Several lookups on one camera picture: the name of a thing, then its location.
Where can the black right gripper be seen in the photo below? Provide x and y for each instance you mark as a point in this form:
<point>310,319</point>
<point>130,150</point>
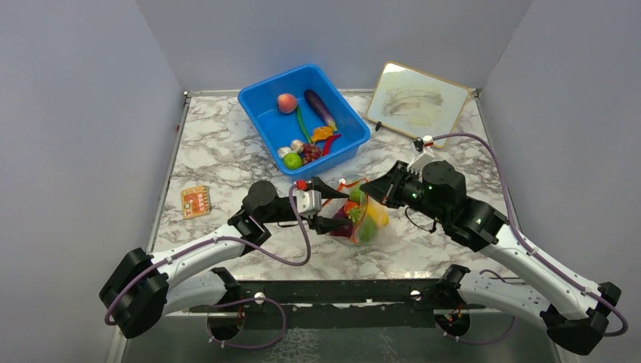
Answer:
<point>381,188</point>

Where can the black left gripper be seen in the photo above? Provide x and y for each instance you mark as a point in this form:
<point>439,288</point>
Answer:
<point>323,224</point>

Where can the green artichoke toy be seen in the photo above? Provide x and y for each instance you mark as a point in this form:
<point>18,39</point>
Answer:
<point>356,195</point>

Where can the clear zip bag orange zipper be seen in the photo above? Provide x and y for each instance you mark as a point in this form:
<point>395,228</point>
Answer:
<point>331,207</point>

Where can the purple onion toy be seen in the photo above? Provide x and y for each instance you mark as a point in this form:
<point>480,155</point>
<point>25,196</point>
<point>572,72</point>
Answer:
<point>344,230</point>

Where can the green cabbage toy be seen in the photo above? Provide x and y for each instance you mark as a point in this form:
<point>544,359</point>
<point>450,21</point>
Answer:
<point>367,231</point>

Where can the orange carrot toy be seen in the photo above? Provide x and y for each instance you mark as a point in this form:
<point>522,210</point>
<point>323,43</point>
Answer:
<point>353,211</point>

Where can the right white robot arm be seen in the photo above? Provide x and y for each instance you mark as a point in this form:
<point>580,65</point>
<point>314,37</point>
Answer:
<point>572,310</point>

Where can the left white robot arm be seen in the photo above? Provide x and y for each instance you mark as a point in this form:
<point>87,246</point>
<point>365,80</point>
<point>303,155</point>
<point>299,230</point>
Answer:
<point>146,286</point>

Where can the green lime toy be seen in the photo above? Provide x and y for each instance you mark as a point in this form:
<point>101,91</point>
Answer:
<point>292,161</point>

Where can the red grapes toy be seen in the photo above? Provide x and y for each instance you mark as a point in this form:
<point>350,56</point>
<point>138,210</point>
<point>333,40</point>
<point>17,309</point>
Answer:
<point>310,153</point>

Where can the red chili toy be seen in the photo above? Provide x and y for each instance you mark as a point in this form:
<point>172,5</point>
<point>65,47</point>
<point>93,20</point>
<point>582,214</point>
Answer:
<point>328,143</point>

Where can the white garlic toy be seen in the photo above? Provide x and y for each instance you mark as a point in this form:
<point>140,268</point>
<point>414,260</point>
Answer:
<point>295,147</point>

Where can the small orange pepper toy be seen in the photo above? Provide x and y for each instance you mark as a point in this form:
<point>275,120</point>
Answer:
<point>321,134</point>

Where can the blue plastic bin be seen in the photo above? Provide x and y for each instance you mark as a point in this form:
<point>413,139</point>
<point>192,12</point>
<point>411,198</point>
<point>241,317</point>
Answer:
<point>278,130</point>

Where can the gold framed whiteboard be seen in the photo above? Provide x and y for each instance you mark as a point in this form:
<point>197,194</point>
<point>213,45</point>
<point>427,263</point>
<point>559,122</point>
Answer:
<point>414,103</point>

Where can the purple eggplant toy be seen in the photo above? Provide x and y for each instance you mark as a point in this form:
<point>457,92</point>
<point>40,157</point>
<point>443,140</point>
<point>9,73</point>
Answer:
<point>319,107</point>

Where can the peach toy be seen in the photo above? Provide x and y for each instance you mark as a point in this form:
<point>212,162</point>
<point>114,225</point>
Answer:
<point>286,103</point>

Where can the orange card tile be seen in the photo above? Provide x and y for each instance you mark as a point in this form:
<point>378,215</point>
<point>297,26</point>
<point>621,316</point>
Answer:
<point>195,202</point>

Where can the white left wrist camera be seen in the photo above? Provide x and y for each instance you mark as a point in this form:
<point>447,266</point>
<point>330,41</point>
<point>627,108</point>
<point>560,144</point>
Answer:
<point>308,201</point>

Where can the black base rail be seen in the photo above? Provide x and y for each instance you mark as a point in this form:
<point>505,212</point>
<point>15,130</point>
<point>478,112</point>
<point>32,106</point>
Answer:
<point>328,304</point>

